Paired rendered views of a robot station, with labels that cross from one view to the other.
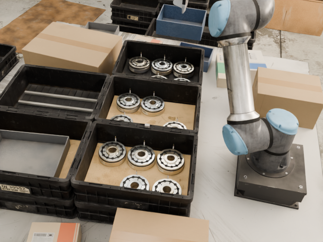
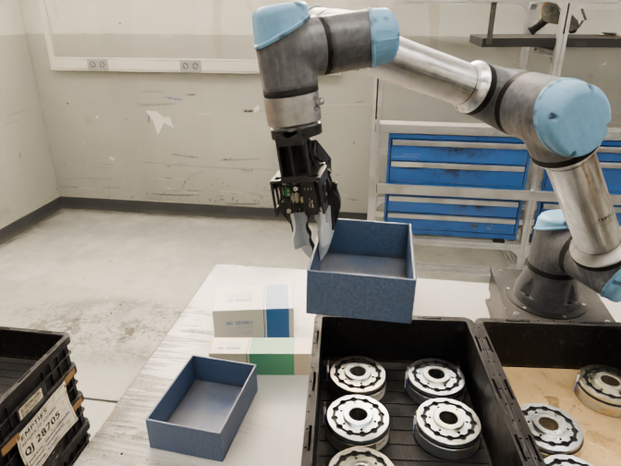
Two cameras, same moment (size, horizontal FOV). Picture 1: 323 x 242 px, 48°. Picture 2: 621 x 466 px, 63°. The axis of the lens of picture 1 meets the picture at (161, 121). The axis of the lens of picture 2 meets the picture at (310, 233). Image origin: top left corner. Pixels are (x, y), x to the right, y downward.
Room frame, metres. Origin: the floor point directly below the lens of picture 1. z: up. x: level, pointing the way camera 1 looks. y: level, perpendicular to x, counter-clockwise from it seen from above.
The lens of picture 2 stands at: (1.59, 0.65, 1.46)
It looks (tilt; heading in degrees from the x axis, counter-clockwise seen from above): 24 degrees down; 269
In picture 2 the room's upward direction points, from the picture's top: straight up
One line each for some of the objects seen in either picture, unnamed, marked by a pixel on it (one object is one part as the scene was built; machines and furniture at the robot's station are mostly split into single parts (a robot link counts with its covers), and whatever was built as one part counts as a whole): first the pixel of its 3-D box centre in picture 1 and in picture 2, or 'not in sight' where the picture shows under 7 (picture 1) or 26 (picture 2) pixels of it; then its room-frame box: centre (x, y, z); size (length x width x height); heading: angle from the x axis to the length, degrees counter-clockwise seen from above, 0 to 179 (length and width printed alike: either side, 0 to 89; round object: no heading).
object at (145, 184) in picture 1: (134, 186); not in sight; (0.76, 0.08, 0.86); 0.10 x 0.10 x 0.01
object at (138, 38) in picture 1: (146, 48); not in sight; (1.84, 0.12, 0.74); 0.16 x 0.12 x 0.07; 73
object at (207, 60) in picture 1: (193, 56); (206, 403); (1.79, -0.15, 0.74); 0.20 x 0.15 x 0.07; 76
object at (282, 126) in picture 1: (278, 129); (562, 239); (0.98, -0.43, 0.97); 0.13 x 0.12 x 0.14; 109
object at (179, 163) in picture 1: (170, 159); not in sight; (0.90, -0.04, 0.86); 0.10 x 0.10 x 0.01
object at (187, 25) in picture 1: (181, 21); (362, 264); (1.50, -0.06, 1.10); 0.20 x 0.15 x 0.07; 81
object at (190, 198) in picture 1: (138, 158); not in sight; (0.84, 0.07, 0.92); 0.40 x 0.30 x 0.02; 86
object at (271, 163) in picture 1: (272, 150); (549, 280); (0.99, -0.44, 0.85); 0.15 x 0.15 x 0.10
